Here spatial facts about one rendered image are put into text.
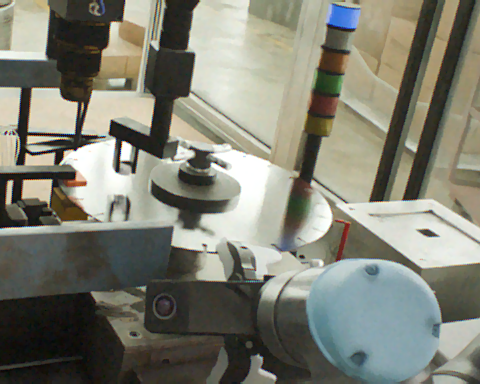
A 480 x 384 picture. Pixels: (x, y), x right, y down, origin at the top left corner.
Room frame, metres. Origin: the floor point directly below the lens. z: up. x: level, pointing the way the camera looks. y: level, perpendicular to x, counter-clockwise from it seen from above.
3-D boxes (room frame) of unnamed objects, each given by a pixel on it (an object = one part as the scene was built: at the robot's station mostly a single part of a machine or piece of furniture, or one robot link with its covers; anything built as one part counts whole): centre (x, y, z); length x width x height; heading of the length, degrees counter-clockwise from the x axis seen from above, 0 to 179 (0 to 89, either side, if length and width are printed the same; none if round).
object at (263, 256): (0.70, -0.10, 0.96); 0.09 x 0.06 x 0.03; 10
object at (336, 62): (1.13, -0.21, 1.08); 0.05 x 0.04 x 0.03; 28
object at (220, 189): (0.88, -0.04, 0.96); 0.11 x 0.11 x 0.03
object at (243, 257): (0.65, -0.09, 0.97); 0.09 x 0.02 x 0.05; 10
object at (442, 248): (0.99, -0.36, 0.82); 0.18 x 0.18 x 0.15; 28
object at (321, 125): (1.13, -0.21, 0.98); 0.05 x 0.04 x 0.03; 28
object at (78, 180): (0.79, 0.13, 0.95); 0.10 x 0.03 x 0.07; 118
